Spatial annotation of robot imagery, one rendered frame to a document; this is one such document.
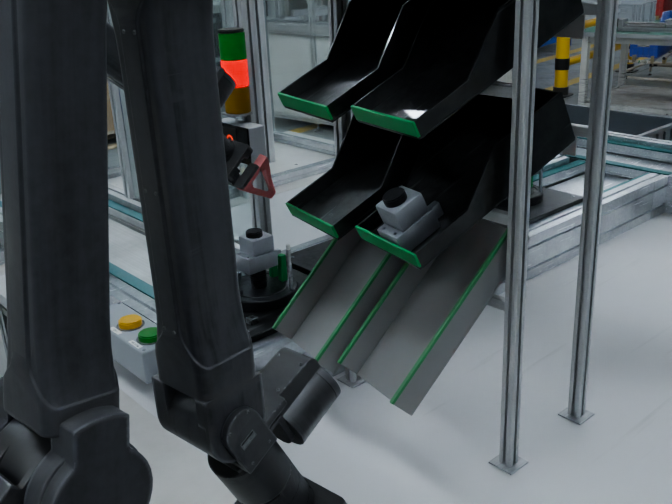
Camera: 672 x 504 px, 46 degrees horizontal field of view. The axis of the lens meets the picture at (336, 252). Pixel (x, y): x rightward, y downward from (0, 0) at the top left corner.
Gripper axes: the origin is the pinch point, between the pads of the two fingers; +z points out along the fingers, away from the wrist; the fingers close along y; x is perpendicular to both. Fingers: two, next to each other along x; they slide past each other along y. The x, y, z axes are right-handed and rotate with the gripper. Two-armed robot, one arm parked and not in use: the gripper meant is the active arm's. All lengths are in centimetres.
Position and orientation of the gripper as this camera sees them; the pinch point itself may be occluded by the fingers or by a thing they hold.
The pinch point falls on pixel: (253, 186)
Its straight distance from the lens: 137.0
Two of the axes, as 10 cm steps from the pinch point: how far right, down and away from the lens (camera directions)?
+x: -5.3, 8.2, -2.0
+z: 5.2, 5.0, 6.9
